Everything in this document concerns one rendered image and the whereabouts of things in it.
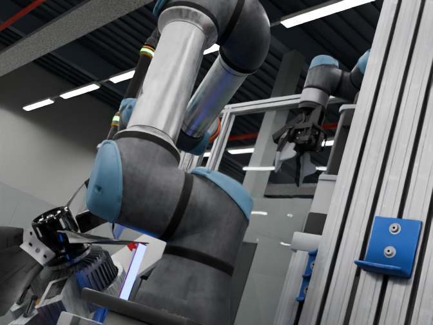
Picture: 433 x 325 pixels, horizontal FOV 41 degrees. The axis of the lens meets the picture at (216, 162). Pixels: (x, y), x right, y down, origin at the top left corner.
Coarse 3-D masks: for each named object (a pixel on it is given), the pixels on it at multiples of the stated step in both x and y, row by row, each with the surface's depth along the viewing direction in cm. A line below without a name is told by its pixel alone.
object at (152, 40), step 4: (156, 32) 185; (152, 36) 185; (156, 36) 185; (148, 40) 183; (152, 40) 183; (156, 40) 184; (144, 44) 185; (148, 44) 186; (152, 44) 183; (156, 44) 185; (112, 128) 174; (116, 128) 174; (112, 132) 174; (116, 132) 174; (108, 136) 174; (112, 136) 173; (108, 140) 173
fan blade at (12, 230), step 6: (0, 228) 182; (6, 228) 180; (12, 228) 179; (18, 228) 178; (0, 234) 180; (6, 234) 179; (12, 234) 178; (18, 234) 176; (0, 240) 179; (6, 240) 178; (12, 240) 177; (18, 240) 176; (0, 246) 177; (6, 246) 176
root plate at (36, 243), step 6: (30, 240) 166; (36, 240) 167; (24, 246) 164; (30, 246) 165; (36, 246) 166; (42, 246) 167; (30, 252) 163; (36, 252) 164; (42, 252) 165; (48, 252) 166; (36, 258) 163; (42, 258) 164; (48, 258) 165; (42, 264) 162
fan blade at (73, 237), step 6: (66, 234) 150; (72, 234) 149; (78, 234) 151; (84, 234) 152; (72, 240) 142; (78, 240) 142; (84, 240) 142; (90, 240) 143; (96, 240) 143; (102, 240) 144; (108, 240) 145; (120, 240) 148
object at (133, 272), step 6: (144, 246) 139; (138, 252) 138; (138, 258) 138; (132, 264) 137; (138, 264) 138; (132, 270) 137; (132, 276) 137; (126, 282) 136; (132, 282) 137; (126, 288) 136; (126, 294) 136
